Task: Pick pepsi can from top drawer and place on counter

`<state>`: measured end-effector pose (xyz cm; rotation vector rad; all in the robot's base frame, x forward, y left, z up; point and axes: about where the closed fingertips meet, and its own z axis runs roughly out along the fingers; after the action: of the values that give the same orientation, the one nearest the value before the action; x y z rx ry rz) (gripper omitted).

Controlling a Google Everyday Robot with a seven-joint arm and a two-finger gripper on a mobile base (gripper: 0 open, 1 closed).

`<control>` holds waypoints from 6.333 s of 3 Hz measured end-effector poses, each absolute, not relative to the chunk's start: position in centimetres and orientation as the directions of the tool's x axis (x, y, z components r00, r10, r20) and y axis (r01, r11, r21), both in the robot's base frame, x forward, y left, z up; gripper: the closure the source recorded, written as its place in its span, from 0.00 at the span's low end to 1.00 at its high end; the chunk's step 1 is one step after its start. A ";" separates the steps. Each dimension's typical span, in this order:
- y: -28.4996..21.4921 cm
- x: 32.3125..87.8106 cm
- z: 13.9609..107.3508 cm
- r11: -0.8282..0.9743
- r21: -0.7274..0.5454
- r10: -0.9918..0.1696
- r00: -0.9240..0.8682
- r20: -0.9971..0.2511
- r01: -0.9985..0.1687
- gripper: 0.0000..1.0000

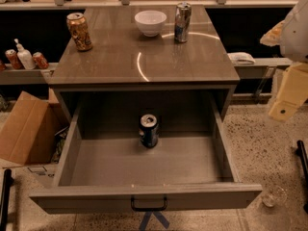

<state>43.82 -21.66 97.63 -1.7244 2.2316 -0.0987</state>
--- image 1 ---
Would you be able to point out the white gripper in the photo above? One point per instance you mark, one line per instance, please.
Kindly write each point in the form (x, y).
(295, 36)

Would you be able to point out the dark blue pepsi can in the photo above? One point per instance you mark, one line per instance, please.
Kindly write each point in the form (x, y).
(149, 130)

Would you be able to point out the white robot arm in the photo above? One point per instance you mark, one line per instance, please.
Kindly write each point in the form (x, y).
(291, 35)

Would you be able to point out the tall silver blue can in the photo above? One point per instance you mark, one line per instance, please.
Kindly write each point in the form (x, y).
(182, 21)

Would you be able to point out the grey cabinet with counter top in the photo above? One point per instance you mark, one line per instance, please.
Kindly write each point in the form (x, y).
(122, 58)

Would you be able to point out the open grey top drawer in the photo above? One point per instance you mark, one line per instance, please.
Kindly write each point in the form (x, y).
(104, 164)

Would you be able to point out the gold orange soda can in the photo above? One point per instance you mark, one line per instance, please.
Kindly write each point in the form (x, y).
(78, 27)

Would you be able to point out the red soda can right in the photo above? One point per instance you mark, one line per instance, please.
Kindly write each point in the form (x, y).
(40, 60)

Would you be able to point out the red soda can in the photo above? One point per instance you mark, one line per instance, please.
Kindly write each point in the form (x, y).
(40, 60)
(13, 59)

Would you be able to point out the red soda can left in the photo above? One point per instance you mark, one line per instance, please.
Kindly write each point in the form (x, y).
(13, 59)

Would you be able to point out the grey side shelf right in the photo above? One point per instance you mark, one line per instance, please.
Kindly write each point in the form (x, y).
(262, 67)

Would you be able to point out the grey side shelf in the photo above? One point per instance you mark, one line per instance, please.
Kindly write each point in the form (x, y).
(11, 76)
(262, 67)

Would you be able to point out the white folded cloth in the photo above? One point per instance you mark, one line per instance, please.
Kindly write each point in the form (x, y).
(239, 58)

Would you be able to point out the black bar right edge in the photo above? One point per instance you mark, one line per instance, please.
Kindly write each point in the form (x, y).
(301, 153)

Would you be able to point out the black bar edge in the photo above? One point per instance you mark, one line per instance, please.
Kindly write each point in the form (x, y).
(5, 196)
(301, 153)

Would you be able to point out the clear glass on floor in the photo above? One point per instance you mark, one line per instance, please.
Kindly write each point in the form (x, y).
(274, 196)

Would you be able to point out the white ceramic bowl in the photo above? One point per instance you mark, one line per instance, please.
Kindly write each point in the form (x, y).
(150, 23)

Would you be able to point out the white soap dispenser bottle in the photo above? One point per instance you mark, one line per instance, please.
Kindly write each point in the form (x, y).
(24, 56)

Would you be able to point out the brown cardboard box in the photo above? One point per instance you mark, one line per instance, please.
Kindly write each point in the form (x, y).
(28, 135)

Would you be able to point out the grey side shelf left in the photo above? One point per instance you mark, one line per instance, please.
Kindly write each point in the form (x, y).
(11, 76)

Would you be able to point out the black bar left edge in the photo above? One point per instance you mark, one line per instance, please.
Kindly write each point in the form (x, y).
(5, 196)

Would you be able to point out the black drawer handle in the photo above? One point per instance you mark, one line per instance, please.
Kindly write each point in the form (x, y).
(148, 205)

